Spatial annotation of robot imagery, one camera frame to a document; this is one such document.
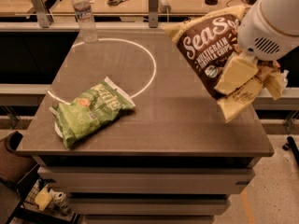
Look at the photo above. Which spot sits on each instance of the yellow cloth on cart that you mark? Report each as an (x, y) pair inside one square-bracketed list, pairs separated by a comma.
[(43, 199)]

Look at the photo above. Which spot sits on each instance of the black handled scissors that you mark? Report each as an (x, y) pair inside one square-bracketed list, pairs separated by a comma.
[(113, 3)]

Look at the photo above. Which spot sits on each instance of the grey metal bracket middle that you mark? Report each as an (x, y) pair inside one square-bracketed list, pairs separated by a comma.
[(153, 13)]

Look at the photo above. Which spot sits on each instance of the brown sea salt chip bag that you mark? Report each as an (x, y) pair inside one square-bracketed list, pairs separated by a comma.
[(206, 43)]

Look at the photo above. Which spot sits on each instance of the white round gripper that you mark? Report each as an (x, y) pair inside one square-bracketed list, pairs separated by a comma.
[(261, 32)]

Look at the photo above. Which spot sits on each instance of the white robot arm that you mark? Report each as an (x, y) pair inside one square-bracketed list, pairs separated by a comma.
[(283, 15)]

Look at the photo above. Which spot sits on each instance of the brown chair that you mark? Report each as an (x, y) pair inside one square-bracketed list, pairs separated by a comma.
[(13, 166)]

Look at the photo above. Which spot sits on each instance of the white power strip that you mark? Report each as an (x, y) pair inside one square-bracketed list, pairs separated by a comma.
[(164, 6)]

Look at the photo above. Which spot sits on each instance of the grey metal bracket left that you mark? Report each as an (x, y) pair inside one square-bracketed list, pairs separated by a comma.
[(44, 18)]

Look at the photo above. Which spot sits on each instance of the grey metal bracket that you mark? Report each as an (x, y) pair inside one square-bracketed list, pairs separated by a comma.
[(153, 13), (44, 18)]

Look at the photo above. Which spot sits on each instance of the green kettle chip bag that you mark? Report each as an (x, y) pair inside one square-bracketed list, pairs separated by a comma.
[(90, 111)]

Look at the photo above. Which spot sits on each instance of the clear plastic water bottle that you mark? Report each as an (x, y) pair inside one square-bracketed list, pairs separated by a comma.
[(85, 19)]

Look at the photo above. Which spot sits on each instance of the can on cart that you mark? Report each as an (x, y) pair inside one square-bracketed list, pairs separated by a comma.
[(60, 200)]

